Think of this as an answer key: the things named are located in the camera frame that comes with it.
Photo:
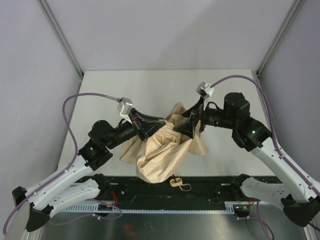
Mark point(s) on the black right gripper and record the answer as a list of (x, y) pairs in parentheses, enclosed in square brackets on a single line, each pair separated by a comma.
[(196, 123)]

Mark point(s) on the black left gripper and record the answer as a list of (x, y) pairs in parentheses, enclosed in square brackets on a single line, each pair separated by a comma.
[(139, 128)]

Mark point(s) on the beige folding umbrella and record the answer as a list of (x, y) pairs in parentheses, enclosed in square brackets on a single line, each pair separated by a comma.
[(161, 155)]

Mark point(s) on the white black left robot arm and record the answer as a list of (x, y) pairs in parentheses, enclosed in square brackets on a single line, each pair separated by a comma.
[(55, 193)]

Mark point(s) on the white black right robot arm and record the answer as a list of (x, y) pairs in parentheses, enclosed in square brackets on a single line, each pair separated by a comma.
[(298, 197)]

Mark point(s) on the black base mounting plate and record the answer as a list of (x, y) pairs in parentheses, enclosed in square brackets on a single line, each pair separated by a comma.
[(198, 191)]

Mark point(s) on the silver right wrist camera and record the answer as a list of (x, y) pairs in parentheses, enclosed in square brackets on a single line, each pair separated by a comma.
[(205, 91)]

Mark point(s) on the grey slotted cable duct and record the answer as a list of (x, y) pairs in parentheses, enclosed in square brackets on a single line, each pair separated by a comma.
[(228, 208)]

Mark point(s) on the left aluminium corner post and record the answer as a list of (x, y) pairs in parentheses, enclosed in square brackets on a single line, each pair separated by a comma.
[(47, 11)]

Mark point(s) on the aluminium corner post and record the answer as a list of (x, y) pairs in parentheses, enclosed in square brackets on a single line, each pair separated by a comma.
[(280, 34), (47, 11)]

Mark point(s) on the right aluminium corner post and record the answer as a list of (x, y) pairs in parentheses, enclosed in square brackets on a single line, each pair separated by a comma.
[(280, 34)]

